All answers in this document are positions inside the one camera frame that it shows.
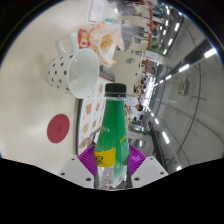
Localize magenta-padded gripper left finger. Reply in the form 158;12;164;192
57;143;99;190

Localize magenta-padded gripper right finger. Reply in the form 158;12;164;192
125;143;169;190

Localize green-labelled clear drink bottle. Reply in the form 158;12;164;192
94;83;131;190

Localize flat round red coaster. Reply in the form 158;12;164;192
46;113;71;144

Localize crumpled white napkin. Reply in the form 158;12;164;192
124;95;138;108

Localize ceiling air conditioner unit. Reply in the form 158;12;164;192
176;77;191;97

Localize white polka-dot mug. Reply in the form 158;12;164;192
46;33;101;100

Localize beige wooden chair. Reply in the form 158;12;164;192
113;49;144;98

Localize red snack packet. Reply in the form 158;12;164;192
77;28;92;50

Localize clear bag with fried food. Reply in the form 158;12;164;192
89;19;125;68

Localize group of ceiling lights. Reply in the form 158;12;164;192
113;3;218;173

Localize group of beige chairs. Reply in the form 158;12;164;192
119;0;168;61

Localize white paper slip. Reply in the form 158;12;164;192
87;0;109;24

